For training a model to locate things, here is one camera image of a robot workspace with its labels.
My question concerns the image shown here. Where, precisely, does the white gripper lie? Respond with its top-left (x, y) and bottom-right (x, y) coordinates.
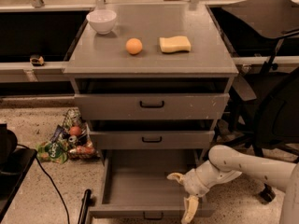
top-left (167, 168), bottom-right (209, 224)

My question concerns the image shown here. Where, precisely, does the grey bottom drawer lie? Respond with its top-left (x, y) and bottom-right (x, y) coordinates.
top-left (89, 148), bottom-right (217, 220)

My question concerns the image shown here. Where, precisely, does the grey drawer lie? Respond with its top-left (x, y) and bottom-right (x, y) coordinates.
top-left (89, 148), bottom-right (217, 220)
top-left (74, 77), bottom-right (231, 121)
top-left (90, 119), bottom-right (214, 150)

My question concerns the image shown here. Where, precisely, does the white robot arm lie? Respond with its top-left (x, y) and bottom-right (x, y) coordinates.
top-left (167, 145), bottom-right (299, 224)

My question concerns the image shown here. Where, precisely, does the grey middle drawer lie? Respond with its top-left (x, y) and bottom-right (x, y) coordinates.
top-left (90, 119), bottom-right (214, 150)

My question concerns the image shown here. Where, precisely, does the black pole near drawer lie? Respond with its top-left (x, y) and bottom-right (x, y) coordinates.
top-left (78, 189), bottom-right (92, 224)

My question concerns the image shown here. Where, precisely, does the grey drawer cabinet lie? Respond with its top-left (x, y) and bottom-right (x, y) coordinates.
top-left (63, 2), bottom-right (239, 161)

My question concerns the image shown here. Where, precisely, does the grey top drawer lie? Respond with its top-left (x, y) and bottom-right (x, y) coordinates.
top-left (74, 77), bottom-right (231, 121)

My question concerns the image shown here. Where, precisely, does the red netted fruit pack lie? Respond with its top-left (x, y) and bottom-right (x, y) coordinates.
top-left (68, 146), bottom-right (96, 159)

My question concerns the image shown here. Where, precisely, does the small metal can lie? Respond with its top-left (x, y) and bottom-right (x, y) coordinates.
top-left (68, 135), bottom-right (78, 143)

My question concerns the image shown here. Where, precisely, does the red apple on floor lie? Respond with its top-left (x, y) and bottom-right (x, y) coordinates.
top-left (69, 126), bottom-right (82, 136)

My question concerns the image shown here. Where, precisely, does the black office chair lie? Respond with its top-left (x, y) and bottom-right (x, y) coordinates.
top-left (203, 0), bottom-right (299, 203)

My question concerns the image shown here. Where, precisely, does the green snack bag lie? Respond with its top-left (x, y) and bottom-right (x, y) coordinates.
top-left (36, 141), bottom-right (68, 164)

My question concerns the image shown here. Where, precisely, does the yellow sponge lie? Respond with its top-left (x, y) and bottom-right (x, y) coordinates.
top-left (159, 35), bottom-right (192, 53)

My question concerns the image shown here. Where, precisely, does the orange fruit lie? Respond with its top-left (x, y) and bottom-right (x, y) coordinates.
top-left (125, 38), bottom-right (143, 55)

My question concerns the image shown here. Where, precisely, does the black equipment on left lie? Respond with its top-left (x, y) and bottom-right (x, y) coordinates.
top-left (0, 123), bottom-right (36, 221)

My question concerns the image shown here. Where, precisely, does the white bowl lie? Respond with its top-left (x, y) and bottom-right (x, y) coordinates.
top-left (86, 9), bottom-right (117, 35)

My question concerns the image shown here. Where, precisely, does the small yellow black tape measure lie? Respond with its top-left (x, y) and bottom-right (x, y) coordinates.
top-left (30, 55), bottom-right (44, 66)

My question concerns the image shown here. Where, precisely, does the black cable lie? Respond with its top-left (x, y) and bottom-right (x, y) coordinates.
top-left (16, 143), bottom-right (71, 224)

